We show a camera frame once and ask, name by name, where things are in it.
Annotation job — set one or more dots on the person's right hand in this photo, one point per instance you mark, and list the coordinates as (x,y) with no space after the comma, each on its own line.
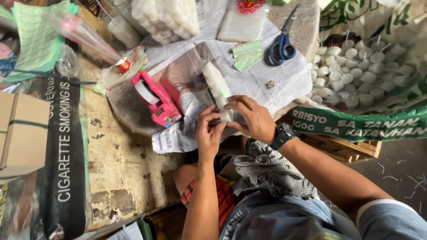
(257,121)

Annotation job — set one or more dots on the person's left hand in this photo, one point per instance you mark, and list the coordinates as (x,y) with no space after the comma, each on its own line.
(206,133)

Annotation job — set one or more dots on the stack of green paper labels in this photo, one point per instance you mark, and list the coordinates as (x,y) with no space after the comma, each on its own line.
(247,55)

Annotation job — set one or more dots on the green and white sack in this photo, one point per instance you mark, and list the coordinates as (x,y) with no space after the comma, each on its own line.
(363,125)

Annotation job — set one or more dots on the crumpled clear plastic bag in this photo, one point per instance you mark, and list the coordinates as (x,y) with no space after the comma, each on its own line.
(67,60)

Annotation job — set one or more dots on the newspaper sheet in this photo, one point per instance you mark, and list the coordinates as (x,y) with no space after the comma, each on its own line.
(267,80)

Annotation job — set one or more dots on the clear packet of pink sticks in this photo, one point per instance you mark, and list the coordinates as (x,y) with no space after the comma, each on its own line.
(86,35)

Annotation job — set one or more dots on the black printed tarpaulin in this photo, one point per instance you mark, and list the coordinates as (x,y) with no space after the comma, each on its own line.
(63,150)

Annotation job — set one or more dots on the small wrapped candle pack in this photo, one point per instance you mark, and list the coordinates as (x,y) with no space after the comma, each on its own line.
(124,31)

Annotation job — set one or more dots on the large bag of white candles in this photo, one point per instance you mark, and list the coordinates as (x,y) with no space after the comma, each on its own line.
(166,18)

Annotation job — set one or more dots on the green printed paper sheet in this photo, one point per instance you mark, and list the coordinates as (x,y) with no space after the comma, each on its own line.
(36,36)

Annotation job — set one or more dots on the black wristwatch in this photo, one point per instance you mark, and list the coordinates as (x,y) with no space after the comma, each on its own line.
(283,134)

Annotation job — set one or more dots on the pink tape dispenser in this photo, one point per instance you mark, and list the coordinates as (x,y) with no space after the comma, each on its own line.
(156,100)

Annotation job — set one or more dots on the clear packet of white candles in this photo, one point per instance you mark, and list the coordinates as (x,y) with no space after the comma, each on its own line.
(216,85)

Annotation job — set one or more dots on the brown cardboard box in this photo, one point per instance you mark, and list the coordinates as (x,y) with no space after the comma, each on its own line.
(25,133)

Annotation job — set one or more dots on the wooden pallet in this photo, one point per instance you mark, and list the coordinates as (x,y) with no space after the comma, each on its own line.
(343,148)

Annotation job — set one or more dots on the red patterned shorts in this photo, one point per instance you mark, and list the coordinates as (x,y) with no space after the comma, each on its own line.
(223,200)

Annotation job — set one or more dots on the heap of white candles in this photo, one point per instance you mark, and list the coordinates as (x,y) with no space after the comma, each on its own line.
(360,71)

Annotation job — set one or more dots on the striped grey cloth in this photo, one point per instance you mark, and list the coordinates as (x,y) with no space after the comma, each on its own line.
(273,170)

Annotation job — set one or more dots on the red thread spool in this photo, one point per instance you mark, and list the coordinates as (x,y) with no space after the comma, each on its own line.
(122,65)

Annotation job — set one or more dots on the blue shirt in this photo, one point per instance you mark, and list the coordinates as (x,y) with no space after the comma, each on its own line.
(283,220)

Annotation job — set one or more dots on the stack of clear plastic bags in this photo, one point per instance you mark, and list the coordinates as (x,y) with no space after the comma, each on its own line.
(243,23)

